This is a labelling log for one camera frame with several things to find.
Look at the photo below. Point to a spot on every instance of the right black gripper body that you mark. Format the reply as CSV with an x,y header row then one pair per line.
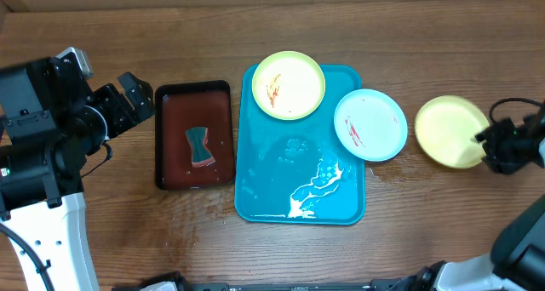
x,y
498,144

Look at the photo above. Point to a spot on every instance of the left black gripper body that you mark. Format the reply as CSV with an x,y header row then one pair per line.
x,y
117,117

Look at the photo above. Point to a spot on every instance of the yellow-green plate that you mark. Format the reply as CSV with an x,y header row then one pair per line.
x,y
445,129
288,85

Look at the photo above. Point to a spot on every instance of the green and red sponge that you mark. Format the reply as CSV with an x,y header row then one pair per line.
x,y
197,138

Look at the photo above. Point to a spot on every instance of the light blue plate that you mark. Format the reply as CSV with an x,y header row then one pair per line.
x,y
371,125

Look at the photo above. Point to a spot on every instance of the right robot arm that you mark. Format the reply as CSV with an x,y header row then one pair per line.
x,y
516,261

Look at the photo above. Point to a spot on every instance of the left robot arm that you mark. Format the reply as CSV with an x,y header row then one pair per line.
x,y
54,122

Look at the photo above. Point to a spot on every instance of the black tray with red water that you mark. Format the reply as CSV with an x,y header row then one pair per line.
x,y
184,106

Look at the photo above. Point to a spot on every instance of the teal plastic serving tray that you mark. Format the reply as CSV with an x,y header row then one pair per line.
x,y
298,171

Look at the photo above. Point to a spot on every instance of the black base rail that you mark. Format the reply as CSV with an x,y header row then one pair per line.
x,y
175,281

